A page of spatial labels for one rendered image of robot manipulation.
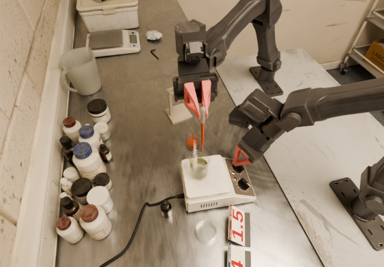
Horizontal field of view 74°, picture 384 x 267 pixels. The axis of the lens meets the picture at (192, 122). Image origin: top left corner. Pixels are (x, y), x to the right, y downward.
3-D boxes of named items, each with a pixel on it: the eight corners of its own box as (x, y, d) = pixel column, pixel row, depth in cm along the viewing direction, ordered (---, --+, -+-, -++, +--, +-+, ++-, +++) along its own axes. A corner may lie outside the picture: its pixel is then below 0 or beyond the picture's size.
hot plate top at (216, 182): (221, 155, 75) (221, 154, 74) (232, 192, 67) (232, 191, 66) (180, 161, 74) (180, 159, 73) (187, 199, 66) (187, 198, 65)
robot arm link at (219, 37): (211, 58, 63) (284, -20, 68) (185, 44, 67) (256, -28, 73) (219, 86, 73) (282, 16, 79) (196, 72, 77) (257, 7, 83)
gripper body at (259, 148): (235, 145, 68) (252, 128, 63) (250, 133, 75) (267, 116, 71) (252, 164, 66) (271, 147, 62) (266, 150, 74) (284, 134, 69)
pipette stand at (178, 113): (183, 104, 101) (182, 78, 91) (192, 117, 96) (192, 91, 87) (164, 111, 98) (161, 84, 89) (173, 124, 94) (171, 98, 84)
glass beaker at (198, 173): (188, 182, 69) (188, 165, 63) (188, 164, 72) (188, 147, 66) (211, 182, 69) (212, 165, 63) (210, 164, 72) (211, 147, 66)
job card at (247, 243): (250, 213, 71) (252, 207, 68) (250, 247, 65) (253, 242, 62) (227, 210, 72) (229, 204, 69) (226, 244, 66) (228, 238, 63)
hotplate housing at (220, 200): (242, 164, 82) (246, 150, 76) (255, 203, 73) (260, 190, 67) (173, 175, 80) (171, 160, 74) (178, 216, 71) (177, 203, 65)
